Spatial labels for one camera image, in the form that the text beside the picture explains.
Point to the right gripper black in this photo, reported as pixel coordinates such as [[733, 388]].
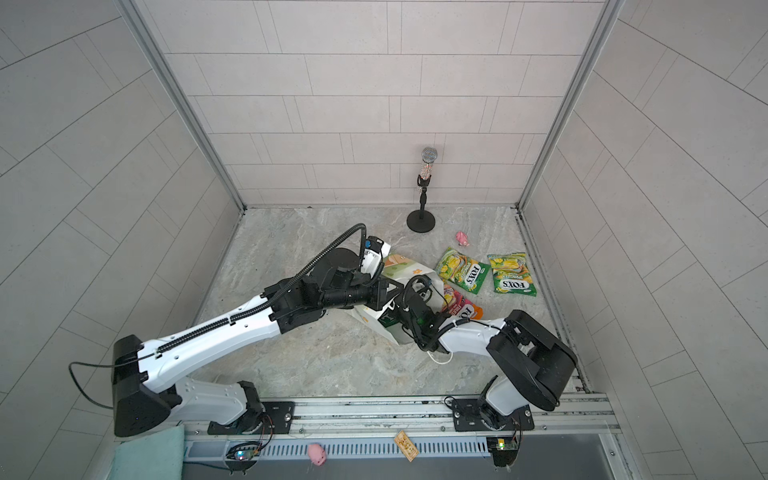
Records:
[[405, 328]]

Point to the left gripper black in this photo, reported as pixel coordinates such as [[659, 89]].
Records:
[[377, 292]]

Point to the white paper bag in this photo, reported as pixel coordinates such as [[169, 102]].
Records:
[[400, 269]]

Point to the dark green snack bag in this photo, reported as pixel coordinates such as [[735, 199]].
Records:
[[389, 316]]

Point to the orange Fox's fruits bag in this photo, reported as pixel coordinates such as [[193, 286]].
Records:
[[458, 304]]

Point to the green Fox's spring tea bag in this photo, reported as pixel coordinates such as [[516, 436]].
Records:
[[462, 271]]

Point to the yellow green candy bag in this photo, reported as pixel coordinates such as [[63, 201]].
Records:
[[511, 274]]

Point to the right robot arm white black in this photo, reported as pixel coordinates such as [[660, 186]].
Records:
[[536, 365]]

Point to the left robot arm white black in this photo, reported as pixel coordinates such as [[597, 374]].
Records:
[[151, 381]]

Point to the black microphone stand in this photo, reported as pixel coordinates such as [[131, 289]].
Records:
[[421, 220]]

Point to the pink pig toy on table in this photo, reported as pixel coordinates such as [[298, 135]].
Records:
[[462, 239]]

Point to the small wooden tag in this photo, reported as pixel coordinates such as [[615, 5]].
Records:
[[406, 446]]

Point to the sparkly silver microphone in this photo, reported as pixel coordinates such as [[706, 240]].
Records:
[[428, 155]]

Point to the right circuit board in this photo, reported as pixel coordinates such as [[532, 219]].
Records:
[[503, 450]]

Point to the circuit board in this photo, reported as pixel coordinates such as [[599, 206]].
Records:
[[243, 456], [503, 450]]

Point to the left circuit board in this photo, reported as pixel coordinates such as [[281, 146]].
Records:
[[243, 456]]

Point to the teal cloth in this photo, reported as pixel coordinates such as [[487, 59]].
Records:
[[158, 456]]

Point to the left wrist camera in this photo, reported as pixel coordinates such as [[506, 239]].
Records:
[[375, 250]]

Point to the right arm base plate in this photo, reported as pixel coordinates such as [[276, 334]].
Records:
[[475, 415]]

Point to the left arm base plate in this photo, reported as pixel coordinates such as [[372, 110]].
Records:
[[273, 418]]

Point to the pink pig toy on rail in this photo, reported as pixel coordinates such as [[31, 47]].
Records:
[[317, 454]]

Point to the aluminium front rail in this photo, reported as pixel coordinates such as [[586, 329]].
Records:
[[353, 416]]

